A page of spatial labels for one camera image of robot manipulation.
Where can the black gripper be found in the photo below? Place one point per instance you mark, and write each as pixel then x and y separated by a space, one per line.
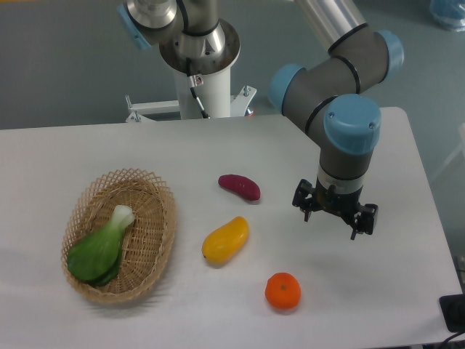
pixel 337 197

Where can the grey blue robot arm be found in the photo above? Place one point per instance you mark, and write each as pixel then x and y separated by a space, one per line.
pixel 325 102

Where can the purple sweet potato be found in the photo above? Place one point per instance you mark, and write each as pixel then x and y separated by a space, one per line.
pixel 240 185

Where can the orange fruit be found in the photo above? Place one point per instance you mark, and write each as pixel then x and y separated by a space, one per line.
pixel 283 291

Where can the yellow mango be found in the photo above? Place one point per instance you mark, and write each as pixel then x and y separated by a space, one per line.
pixel 224 242

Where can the black device at table edge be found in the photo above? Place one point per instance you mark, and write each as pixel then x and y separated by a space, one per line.
pixel 452 307

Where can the woven wicker basket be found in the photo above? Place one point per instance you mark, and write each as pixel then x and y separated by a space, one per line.
pixel 147 241

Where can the blue plastic bag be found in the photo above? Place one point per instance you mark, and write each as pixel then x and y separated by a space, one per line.
pixel 448 13

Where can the green bok choy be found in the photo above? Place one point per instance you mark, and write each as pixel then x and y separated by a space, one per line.
pixel 96 258

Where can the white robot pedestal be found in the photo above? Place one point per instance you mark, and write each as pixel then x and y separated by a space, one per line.
pixel 198 97

